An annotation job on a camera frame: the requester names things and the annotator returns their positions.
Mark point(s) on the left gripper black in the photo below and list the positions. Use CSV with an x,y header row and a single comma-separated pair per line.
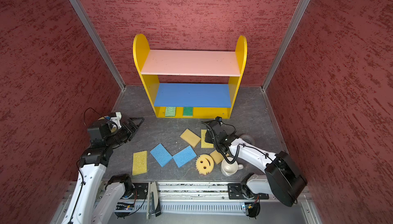
x,y
131,132

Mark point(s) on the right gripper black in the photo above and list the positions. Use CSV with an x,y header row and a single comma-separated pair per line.
x,y
208,137

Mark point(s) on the yellow cellulose sponge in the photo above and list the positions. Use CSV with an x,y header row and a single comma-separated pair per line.
x,y
205,144
139,163

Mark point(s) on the blue sponge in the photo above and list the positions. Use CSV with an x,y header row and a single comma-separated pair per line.
x,y
161,155
184,156

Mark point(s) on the green cellulose sponge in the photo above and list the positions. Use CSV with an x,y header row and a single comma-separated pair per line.
x,y
170,111

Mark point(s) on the tan sponge green scrub back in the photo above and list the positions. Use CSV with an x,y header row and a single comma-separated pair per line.
x,y
187,111

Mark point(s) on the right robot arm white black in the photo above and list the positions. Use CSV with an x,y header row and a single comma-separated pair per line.
x,y
281,176

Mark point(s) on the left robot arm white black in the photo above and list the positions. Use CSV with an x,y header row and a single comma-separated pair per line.
x,y
106,134

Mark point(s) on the yellow shelf with coloured boards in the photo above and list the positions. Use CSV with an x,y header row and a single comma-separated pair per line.
x,y
208,100

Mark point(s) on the tan sponge near mug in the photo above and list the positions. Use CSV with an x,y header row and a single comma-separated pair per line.
x,y
217,157

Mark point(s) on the tan sponge middle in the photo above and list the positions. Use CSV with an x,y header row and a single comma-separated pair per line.
x,y
191,138

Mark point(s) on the smiley face yellow sponge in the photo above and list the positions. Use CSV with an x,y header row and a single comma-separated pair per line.
x,y
204,164

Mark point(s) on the clear tape roll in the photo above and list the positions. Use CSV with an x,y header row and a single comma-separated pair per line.
x,y
247,138

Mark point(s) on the white mug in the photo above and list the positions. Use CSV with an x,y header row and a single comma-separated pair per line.
x,y
230,169

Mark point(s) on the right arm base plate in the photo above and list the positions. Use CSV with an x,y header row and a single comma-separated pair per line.
x,y
237,191

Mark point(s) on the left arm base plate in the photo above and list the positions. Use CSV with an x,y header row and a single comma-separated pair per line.
x,y
138,190

